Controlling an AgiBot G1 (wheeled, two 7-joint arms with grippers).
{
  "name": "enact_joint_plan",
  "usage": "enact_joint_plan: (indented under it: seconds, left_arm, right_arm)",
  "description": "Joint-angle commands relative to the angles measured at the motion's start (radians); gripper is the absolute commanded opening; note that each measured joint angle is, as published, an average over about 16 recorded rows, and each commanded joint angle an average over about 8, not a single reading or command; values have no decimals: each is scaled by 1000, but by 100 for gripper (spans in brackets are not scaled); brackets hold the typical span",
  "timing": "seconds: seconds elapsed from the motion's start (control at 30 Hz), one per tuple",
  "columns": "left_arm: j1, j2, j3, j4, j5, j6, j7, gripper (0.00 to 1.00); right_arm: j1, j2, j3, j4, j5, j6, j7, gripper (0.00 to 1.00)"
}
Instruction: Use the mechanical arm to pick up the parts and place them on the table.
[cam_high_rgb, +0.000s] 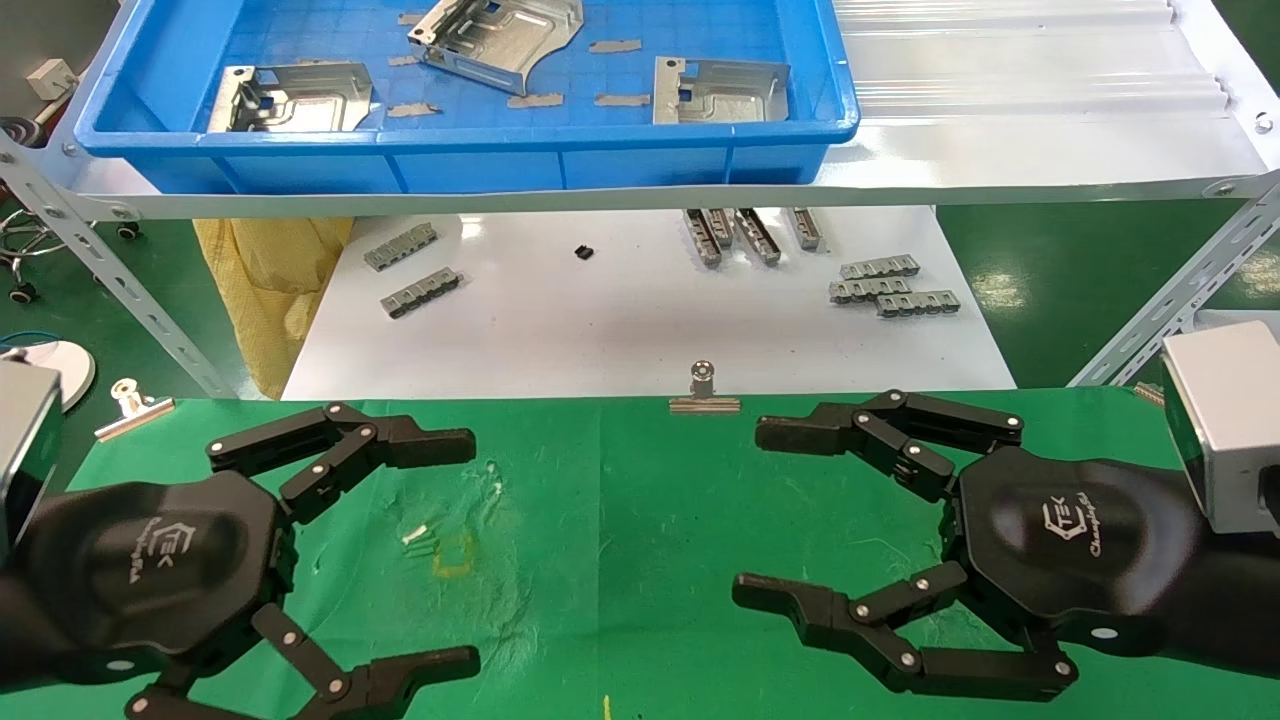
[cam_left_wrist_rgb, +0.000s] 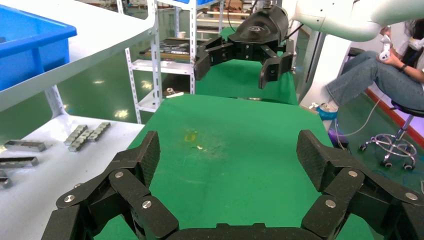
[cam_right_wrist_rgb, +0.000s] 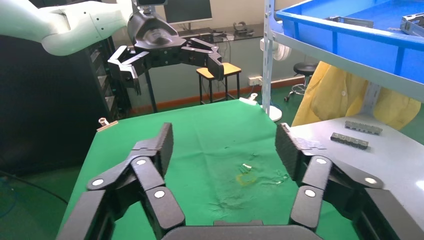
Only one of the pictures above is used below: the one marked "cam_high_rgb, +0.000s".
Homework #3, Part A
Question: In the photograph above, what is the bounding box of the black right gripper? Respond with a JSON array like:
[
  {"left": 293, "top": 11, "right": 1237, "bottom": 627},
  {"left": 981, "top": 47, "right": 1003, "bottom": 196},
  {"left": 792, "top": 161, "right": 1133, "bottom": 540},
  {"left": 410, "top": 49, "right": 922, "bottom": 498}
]
[{"left": 732, "top": 389, "right": 1203, "bottom": 701}]

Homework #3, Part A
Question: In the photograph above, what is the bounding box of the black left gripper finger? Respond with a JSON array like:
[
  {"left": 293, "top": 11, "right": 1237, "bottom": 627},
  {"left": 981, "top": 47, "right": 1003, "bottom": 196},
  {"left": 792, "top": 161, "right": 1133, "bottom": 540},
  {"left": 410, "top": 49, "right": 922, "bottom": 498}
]
[{"left": 207, "top": 402, "right": 477, "bottom": 526}]

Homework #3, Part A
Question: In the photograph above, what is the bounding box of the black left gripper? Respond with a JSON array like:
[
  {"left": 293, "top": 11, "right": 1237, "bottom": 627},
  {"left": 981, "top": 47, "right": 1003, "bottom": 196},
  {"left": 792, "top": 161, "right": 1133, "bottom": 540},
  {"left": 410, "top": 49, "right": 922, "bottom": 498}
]
[{"left": 20, "top": 470, "right": 482, "bottom": 720}]

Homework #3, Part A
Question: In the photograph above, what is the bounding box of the stamped metal plate curved edge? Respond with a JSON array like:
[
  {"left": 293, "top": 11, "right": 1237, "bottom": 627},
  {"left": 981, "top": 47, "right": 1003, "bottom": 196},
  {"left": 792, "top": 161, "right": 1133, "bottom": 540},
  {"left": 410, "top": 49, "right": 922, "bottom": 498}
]
[{"left": 407, "top": 0, "right": 584, "bottom": 97}]

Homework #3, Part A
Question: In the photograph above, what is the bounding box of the green cloth mat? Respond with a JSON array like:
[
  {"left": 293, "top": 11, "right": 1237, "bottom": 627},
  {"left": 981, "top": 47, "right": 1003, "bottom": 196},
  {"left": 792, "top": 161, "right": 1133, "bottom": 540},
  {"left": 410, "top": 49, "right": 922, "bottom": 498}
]
[{"left": 0, "top": 388, "right": 1280, "bottom": 720}]

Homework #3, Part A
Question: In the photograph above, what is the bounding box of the yellow woven bag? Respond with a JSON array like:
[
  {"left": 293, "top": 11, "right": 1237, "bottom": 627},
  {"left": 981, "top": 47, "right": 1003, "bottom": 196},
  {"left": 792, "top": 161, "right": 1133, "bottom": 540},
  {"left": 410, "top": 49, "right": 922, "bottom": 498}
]
[{"left": 193, "top": 215, "right": 354, "bottom": 401}]

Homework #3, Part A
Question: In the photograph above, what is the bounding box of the blue plastic bin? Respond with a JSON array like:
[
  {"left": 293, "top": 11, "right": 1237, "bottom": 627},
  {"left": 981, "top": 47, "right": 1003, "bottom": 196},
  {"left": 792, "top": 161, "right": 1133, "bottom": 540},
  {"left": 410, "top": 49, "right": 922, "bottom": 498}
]
[{"left": 75, "top": 0, "right": 861, "bottom": 196}]

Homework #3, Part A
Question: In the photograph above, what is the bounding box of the perforated white angle brace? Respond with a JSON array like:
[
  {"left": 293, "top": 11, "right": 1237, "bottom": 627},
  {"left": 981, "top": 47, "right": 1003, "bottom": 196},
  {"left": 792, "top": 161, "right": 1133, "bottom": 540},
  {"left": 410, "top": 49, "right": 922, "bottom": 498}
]
[
  {"left": 1065, "top": 175, "right": 1280, "bottom": 389},
  {"left": 0, "top": 135, "right": 241, "bottom": 399}
]

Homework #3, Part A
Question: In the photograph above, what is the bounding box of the white round stand base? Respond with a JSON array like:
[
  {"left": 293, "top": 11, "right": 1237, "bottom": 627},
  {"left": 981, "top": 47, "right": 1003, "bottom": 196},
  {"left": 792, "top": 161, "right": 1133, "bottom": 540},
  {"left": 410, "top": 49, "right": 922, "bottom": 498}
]
[{"left": 0, "top": 338, "right": 97, "bottom": 413}]

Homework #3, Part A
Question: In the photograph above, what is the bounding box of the stamped metal plate part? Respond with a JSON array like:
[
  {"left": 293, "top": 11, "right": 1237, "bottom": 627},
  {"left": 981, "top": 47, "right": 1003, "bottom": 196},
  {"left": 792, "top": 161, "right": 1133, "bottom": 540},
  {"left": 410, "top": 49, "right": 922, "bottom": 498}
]
[
  {"left": 653, "top": 56, "right": 791, "bottom": 126},
  {"left": 207, "top": 62, "right": 374, "bottom": 134}
]

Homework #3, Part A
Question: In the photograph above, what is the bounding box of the white metal shelf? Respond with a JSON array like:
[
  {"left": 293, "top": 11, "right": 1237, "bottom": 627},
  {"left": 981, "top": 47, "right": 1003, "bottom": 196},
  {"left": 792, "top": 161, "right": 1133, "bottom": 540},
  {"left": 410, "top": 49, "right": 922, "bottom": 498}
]
[{"left": 60, "top": 0, "right": 1280, "bottom": 221}]

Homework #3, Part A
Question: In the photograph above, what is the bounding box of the office chair wheel base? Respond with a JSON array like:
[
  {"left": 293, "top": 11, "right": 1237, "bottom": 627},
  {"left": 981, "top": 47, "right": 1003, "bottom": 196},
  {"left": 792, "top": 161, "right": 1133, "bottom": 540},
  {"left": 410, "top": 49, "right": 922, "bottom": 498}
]
[{"left": 0, "top": 195, "right": 141, "bottom": 304}]

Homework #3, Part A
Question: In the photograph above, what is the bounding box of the clear corrugated plastic sheet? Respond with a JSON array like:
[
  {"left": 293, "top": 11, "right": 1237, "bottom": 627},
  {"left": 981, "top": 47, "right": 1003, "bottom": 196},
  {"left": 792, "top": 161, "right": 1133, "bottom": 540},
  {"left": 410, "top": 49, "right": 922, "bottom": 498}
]
[{"left": 830, "top": 0, "right": 1233, "bottom": 117}]

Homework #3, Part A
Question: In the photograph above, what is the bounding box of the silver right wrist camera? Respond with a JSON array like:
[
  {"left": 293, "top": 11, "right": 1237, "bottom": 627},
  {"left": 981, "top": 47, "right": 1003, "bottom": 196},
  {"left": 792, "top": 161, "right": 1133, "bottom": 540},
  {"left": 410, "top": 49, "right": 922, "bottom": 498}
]
[{"left": 1160, "top": 320, "right": 1280, "bottom": 537}]

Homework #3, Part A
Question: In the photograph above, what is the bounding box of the white wall socket box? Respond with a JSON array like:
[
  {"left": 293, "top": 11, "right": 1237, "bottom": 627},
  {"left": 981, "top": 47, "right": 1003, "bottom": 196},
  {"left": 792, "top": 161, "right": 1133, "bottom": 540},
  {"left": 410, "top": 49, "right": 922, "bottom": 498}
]
[{"left": 27, "top": 58, "right": 79, "bottom": 101}]

